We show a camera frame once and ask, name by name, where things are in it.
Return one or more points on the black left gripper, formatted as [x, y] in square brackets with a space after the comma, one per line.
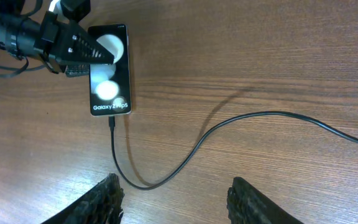
[64, 46]

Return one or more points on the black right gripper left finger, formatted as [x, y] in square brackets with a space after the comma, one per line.
[101, 204]

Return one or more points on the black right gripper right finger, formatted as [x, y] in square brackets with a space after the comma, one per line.
[247, 205]

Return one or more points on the black Galaxy smartphone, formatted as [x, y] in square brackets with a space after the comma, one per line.
[110, 84]

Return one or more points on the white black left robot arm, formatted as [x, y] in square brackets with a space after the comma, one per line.
[18, 31]

